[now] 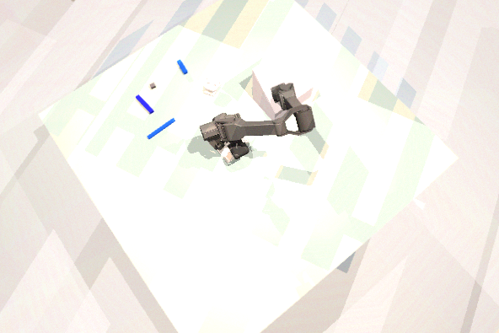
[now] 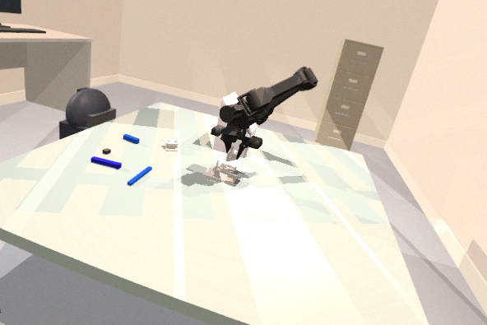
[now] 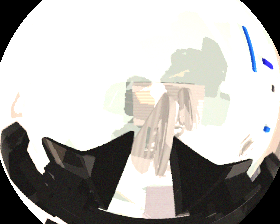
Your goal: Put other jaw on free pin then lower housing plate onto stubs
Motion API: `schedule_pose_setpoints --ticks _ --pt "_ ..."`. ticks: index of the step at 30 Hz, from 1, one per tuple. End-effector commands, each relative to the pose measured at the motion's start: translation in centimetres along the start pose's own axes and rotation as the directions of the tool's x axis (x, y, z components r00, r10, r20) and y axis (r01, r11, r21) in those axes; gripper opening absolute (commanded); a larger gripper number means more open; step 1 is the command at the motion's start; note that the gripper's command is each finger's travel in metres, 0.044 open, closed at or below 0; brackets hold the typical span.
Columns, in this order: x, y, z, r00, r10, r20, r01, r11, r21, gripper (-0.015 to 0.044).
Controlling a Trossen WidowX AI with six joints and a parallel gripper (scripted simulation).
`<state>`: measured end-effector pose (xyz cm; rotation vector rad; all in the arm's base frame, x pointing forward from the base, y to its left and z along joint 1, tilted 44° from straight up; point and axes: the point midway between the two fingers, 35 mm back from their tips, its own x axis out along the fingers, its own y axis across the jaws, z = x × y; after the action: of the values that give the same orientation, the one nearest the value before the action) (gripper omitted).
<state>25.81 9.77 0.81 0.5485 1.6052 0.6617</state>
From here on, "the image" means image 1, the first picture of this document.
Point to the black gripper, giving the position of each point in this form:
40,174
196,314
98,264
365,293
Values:
239,148

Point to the blue long bar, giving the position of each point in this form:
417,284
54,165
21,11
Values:
161,128

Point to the dark blue rectangular bar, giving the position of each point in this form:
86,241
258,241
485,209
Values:
144,103

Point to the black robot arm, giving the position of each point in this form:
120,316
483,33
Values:
232,128

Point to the short blue bar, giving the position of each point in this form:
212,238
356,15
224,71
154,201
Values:
182,67

